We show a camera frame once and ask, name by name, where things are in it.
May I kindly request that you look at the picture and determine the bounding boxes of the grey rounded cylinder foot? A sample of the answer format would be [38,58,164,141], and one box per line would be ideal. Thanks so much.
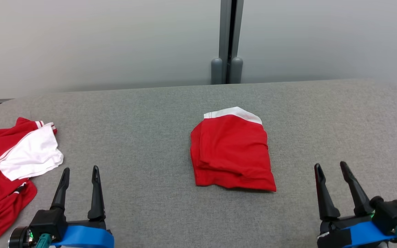
[211,58,224,85]
[229,57,244,84]

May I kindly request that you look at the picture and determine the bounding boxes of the black left cable teal plug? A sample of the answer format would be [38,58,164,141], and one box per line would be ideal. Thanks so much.
[35,233,52,248]

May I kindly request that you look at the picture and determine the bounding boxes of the grey partition post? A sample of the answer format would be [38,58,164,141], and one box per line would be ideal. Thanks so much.
[218,0,244,85]

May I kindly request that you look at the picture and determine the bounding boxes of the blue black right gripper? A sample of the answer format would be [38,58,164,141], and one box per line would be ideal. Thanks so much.
[314,161,397,248]

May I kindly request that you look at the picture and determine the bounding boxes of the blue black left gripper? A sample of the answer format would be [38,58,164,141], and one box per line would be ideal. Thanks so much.
[8,165,115,248]

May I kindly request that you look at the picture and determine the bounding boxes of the red shorts with white waistband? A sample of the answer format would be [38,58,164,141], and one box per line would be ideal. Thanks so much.
[190,106,277,192]

